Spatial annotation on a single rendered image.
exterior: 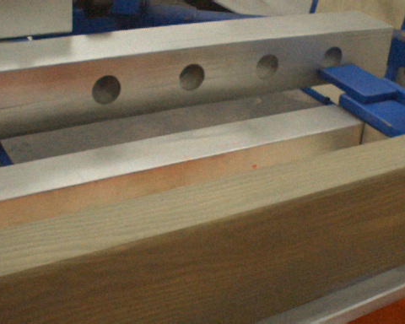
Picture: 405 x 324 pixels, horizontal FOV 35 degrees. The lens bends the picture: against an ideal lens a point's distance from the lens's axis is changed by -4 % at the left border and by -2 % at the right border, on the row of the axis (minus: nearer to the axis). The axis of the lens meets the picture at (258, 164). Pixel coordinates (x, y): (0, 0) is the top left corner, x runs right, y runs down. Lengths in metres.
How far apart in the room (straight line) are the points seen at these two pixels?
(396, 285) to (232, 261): 0.11
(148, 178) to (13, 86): 0.11
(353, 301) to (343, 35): 0.30
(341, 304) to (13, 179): 0.21
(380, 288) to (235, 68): 0.24
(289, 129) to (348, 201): 0.20
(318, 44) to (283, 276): 0.29
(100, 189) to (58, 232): 0.17
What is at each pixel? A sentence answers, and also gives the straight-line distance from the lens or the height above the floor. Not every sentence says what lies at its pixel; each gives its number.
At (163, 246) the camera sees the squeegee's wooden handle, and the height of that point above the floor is 1.05.
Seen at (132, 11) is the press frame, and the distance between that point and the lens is 0.89.
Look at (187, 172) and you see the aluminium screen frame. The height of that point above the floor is 0.98.
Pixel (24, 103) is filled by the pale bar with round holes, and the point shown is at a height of 1.02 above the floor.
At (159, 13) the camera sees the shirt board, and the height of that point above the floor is 0.93.
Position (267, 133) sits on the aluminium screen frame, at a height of 0.99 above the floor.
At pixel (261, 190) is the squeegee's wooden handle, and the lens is 0.27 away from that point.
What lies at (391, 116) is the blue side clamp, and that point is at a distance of 0.51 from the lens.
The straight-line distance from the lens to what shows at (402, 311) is 0.39.
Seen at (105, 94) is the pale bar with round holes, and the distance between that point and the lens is 0.48.
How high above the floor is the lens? 1.20
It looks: 29 degrees down
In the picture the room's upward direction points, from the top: 7 degrees clockwise
